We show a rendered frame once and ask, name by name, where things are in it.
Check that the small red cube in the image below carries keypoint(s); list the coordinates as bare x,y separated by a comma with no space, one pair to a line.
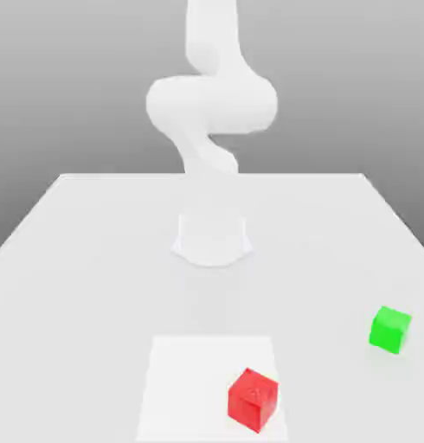
251,401

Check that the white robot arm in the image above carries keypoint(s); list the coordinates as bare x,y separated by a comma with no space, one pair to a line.
212,104

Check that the small green cube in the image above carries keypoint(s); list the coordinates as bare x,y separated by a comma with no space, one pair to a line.
388,330

